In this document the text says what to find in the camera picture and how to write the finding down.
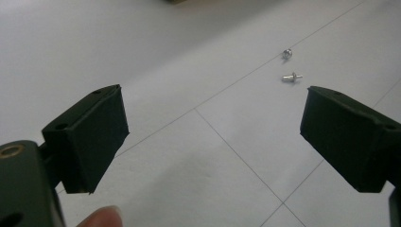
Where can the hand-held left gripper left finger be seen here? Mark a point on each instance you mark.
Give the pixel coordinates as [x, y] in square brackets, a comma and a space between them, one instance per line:
[88, 138]

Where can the long small metal screw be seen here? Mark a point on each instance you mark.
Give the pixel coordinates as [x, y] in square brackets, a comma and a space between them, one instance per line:
[292, 77]

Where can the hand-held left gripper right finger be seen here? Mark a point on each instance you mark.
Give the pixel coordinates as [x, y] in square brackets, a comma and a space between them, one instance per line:
[353, 142]

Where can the white table mat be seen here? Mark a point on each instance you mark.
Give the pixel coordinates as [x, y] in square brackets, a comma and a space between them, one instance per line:
[205, 157]

